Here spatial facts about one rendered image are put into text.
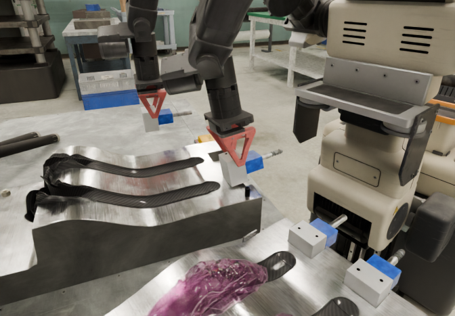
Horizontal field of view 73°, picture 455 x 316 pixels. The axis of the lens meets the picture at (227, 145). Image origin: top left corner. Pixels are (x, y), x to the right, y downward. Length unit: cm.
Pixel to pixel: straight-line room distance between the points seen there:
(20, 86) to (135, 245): 403
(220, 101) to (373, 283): 36
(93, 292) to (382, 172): 63
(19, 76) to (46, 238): 398
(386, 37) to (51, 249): 71
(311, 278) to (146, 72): 56
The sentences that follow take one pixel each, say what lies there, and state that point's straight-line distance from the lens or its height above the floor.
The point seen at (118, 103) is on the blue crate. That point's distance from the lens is 376.
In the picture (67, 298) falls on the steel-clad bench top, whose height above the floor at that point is 80.
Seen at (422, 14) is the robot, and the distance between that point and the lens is 69.
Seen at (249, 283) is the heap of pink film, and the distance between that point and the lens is 45.
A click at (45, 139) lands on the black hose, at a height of 83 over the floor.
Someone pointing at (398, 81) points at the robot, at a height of 108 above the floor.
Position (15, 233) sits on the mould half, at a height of 86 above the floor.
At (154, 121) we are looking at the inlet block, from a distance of 82.
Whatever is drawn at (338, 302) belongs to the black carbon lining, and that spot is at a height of 85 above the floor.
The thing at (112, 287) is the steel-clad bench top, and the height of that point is 80.
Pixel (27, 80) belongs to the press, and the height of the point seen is 25.
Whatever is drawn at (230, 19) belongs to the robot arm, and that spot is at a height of 120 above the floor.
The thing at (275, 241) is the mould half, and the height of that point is 86.
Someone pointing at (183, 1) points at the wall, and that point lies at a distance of 710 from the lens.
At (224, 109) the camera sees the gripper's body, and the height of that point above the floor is 105.
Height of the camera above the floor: 124
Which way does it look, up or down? 27 degrees down
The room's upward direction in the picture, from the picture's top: straight up
